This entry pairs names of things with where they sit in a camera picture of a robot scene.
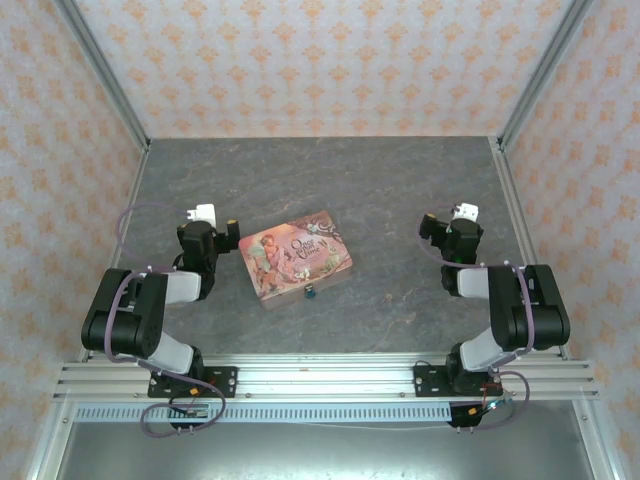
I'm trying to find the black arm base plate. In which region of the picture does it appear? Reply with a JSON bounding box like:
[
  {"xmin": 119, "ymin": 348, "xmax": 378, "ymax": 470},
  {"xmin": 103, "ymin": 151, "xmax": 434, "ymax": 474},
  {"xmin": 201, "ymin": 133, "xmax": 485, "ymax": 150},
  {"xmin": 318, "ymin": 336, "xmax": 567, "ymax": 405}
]
[
  {"xmin": 413, "ymin": 361, "xmax": 504, "ymax": 400},
  {"xmin": 147, "ymin": 365, "xmax": 239, "ymax": 399}
]

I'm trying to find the aluminium frame post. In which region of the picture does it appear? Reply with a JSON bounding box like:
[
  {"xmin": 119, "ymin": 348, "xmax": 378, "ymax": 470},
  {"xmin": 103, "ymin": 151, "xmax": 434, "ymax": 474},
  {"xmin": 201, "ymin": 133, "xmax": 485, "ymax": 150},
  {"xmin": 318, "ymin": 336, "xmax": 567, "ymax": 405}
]
[
  {"xmin": 498, "ymin": 0, "xmax": 597, "ymax": 152},
  {"xmin": 53, "ymin": 0, "xmax": 152, "ymax": 152}
]

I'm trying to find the slotted grey cable duct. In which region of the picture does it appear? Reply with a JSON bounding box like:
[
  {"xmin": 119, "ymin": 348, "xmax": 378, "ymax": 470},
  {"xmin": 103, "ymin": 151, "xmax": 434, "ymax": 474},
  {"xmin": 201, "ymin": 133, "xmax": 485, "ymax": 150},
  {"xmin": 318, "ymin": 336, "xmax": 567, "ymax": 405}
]
[{"xmin": 73, "ymin": 403, "xmax": 455, "ymax": 422}]

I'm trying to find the aluminium side rail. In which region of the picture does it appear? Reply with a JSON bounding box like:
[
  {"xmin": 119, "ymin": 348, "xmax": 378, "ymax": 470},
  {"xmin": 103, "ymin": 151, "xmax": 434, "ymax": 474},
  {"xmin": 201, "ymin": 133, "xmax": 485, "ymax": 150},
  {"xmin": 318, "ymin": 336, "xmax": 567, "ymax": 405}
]
[
  {"xmin": 490, "ymin": 137, "xmax": 572, "ymax": 361},
  {"xmin": 74, "ymin": 143, "xmax": 152, "ymax": 362}
]

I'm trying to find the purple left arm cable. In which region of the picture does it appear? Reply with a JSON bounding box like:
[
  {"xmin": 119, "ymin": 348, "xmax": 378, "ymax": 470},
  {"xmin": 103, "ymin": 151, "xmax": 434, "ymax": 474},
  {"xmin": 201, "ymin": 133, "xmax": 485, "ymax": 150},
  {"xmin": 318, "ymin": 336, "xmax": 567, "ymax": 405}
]
[{"xmin": 105, "ymin": 202, "xmax": 227, "ymax": 439}]

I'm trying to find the grey metal shelf panel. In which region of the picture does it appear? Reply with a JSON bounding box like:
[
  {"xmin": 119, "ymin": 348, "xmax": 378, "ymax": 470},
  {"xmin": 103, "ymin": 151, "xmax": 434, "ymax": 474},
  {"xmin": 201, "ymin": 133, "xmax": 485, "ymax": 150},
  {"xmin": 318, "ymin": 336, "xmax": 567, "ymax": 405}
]
[{"xmin": 52, "ymin": 419, "xmax": 604, "ymax": 480}]

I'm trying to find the small controller board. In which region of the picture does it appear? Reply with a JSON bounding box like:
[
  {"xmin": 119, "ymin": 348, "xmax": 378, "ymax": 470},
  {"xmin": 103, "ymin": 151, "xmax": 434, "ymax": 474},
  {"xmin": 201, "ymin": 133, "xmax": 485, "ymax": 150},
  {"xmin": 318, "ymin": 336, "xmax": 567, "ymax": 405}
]
[
  {"xmin": 168, "ymin": 393, "xmax": 210, "ymax": 420},
  {"xmin": 465, "ymin": 383, "xmax": 507, "ymax": 417}
]

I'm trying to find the pink illustrated tin box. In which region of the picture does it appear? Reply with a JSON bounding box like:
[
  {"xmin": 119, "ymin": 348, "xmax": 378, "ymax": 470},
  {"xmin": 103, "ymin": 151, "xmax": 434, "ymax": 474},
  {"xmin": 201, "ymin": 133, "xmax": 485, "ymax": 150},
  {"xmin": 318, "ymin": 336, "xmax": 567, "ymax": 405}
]
[{"xmin": 238, "ymin": 211, "xmax": 354, "ymax": 312}]

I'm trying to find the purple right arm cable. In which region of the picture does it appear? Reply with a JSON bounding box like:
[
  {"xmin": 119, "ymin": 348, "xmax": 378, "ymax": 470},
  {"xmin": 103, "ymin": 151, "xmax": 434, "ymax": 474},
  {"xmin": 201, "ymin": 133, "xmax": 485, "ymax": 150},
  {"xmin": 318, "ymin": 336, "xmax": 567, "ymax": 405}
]
[{"xmin": 417, "ymin": 201, "xmax": 540, "ymax": 432}]

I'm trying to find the wide aluminium mounting rail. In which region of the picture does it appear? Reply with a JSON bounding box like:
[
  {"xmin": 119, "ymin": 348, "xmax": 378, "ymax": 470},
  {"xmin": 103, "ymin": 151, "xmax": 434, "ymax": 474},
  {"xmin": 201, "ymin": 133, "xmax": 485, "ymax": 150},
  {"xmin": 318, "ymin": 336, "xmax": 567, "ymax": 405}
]
[{"xmin": 53, "ymin": 352, "xmax": 600, "ymax": 402}]

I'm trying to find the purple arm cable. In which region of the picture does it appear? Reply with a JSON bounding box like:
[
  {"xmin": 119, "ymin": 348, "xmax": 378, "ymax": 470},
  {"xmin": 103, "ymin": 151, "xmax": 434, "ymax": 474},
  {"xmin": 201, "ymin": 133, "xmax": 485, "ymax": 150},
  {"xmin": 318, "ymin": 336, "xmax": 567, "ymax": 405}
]
[
  {"xmin": 417, "ymin": 201, "xmax": 540, "ymax": 432},
  {"xmin": 105, "ymin": 202, "xmax": 227, "ymax": 439}
]

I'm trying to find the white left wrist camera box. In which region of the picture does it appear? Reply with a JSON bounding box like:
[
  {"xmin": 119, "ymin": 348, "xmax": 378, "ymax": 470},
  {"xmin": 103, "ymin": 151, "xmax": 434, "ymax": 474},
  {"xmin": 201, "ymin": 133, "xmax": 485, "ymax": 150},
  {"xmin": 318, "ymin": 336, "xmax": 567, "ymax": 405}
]
[{"xmin": 183, "ymin": 202, "xmax": 219, "ymax": 226}]

